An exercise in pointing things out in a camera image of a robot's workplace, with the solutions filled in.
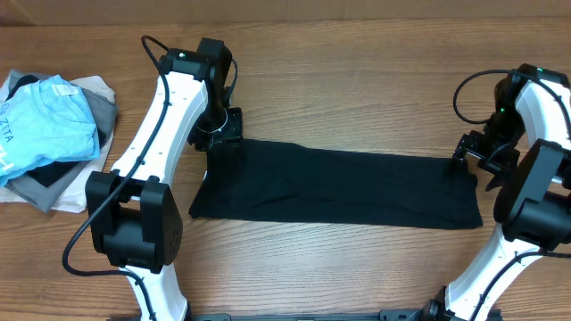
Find black t-shirt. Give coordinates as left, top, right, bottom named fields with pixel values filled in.
left=189, top=139, right=483, bottom=230

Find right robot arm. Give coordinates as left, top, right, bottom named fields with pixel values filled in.
left=398, top=63, right=570, bottom=321

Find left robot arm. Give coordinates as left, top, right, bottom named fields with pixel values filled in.
left=79, top=37, right=243, bottom=320

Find white folded t-shirt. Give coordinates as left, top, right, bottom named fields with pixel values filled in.
left=0, top=75, right=116, bottom=215

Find light blue folded t-shirt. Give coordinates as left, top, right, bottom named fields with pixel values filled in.
left=1, top=75, right=100, bottom=185

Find black folded shirt in pile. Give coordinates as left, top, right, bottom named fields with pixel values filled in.
left=8, top=74, right=118, bottom=187

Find grey folded t-shirt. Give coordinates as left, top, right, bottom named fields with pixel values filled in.
left=4, top=69, right=119, bottom=214

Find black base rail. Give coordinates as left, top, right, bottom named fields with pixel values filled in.
left=106, top=308, right=505, bottom=321

